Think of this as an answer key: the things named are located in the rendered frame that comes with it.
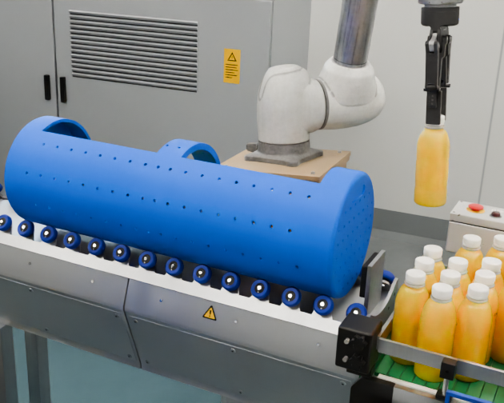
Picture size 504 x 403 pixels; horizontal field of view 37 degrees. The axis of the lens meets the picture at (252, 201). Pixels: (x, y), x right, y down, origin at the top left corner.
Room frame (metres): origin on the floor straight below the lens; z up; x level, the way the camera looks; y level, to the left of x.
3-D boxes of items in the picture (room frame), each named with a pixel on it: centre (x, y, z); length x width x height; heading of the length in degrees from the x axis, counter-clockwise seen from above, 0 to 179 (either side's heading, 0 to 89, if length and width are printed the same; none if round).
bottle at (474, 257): (1.56, -0.49, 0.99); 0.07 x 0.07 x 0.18
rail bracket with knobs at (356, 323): (1.32, -0.22, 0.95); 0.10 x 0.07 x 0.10; 154
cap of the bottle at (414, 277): (1.36, -0.33, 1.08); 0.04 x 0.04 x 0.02
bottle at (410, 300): (1.36, -0.33, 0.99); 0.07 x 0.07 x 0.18
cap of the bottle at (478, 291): (1.31, -0.44, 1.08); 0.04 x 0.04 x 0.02
